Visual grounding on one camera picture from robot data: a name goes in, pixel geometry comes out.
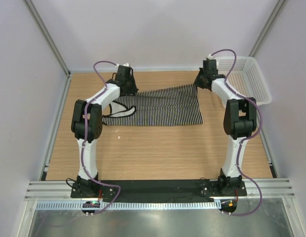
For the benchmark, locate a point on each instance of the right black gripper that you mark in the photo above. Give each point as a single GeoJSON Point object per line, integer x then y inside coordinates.
{"type": "Point", "coordinates": [196, 82]}

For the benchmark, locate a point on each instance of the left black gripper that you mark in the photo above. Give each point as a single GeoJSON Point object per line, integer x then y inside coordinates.
{"type": "Point", "coordinates": [134, 89]}

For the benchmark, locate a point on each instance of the black white striped tank top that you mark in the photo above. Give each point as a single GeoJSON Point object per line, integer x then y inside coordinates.
{"type": "Point", "coordinates": [172, 106]}

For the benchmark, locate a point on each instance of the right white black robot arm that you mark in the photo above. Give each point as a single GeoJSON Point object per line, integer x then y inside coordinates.
{"type": "Point", "coordinates": [239, 123]}

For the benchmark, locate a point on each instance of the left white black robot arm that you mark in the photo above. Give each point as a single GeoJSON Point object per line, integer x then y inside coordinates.
{"type": "Point", "coordinates": [87, 127]}

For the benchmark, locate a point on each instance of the white plastic basket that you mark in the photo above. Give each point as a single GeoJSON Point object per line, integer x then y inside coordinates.
{"type": "Point", "coordinates": [245, 76]}

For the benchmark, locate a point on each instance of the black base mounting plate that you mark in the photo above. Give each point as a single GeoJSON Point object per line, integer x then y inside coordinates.
{"type": "Point", "coordinates": [153, 187]}

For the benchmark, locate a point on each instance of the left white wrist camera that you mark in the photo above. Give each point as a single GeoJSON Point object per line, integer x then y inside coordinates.
{"type": "Point", "coordinates": [125, 65]}

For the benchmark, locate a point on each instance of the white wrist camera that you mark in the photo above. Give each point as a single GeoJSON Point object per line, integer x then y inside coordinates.
{"type": "Point", "coordinates": [213, 63]}
{"type": "Point", "coordinates": [125, 65]}

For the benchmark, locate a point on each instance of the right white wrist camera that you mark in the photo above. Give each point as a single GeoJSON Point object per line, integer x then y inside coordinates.
{"type": "Point", "coordinates": [213, 63]}

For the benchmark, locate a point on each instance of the right aluminium frame post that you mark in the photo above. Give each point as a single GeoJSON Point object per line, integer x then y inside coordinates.
{"type": "Point", "coordinates": [276, 11]}

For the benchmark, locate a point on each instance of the aluminium frame post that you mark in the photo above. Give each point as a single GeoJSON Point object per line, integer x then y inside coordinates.
{"type": "Point", "coordinates": [46, 35]}
{"type": "Point", "coordinates": [276, 11]}

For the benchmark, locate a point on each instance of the left aluminium frame post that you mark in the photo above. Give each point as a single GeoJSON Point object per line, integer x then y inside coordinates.
{"type": "Point", "coordinates": [46, 35]}

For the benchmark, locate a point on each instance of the slotted white cable duct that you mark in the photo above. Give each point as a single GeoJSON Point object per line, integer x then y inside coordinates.
{"type": "Point", "coordinates": [85, 205]}

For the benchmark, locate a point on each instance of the aluminium front rail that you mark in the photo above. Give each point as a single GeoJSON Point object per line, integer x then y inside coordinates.
{"type": "Point", "coordinates": [59, 190]}

